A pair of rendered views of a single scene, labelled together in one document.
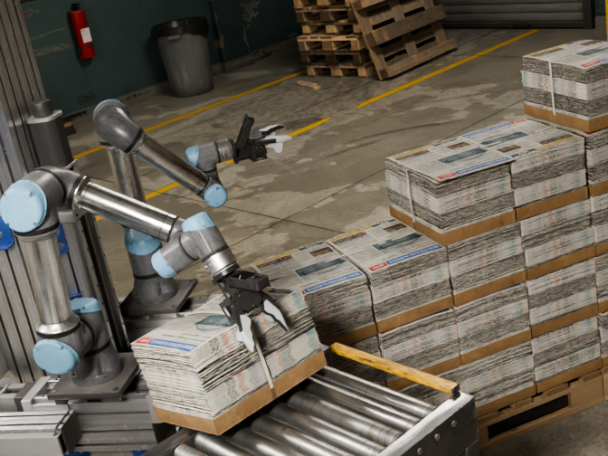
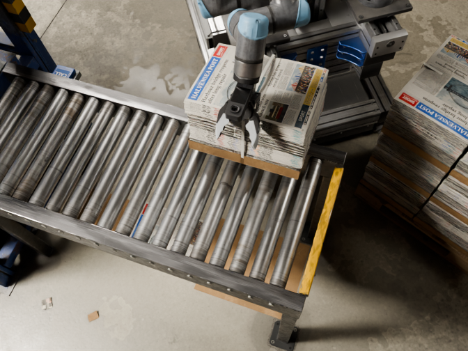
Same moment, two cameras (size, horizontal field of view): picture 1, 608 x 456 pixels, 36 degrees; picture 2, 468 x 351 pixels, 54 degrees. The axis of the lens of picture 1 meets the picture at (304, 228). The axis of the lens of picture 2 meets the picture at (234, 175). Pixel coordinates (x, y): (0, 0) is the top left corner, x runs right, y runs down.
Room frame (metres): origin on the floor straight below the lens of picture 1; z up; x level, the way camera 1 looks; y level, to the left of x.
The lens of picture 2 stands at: (1.73, -0.48, 2.16)
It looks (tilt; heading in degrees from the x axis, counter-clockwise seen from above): 64 degrees down; 67
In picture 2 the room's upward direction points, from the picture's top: 8 degrees counter-clockwise
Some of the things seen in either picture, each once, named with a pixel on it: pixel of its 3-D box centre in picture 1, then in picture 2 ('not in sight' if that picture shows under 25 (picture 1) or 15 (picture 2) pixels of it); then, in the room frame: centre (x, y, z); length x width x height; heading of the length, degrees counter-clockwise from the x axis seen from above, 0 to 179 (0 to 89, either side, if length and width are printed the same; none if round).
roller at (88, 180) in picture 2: not in sight; (99, 160); (1.63, 0.46, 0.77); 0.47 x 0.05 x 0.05; 40
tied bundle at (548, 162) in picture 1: (519, 166); not in sight; (3.10, -0.80, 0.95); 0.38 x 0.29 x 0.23; 17
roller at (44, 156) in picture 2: not in sight; (51, 145); (1.50, 0.60, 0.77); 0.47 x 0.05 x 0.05; 40
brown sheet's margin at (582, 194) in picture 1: (522, 189); not in sight; (3.10, -0.80, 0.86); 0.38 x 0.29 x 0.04; 17
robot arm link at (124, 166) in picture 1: (127, 179); not in sight; (3.00, 0.55, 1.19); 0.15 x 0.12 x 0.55; 10
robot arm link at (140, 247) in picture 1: (145, 249); not in sight; (2.87, 0.53, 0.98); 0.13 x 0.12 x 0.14; 10
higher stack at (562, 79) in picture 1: (594, 220); not in sight; (3.20, -1.08, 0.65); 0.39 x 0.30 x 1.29; 18
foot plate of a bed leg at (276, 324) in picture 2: not in sight; (283, 336); (1.94, -0.30, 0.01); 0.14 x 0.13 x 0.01; 40
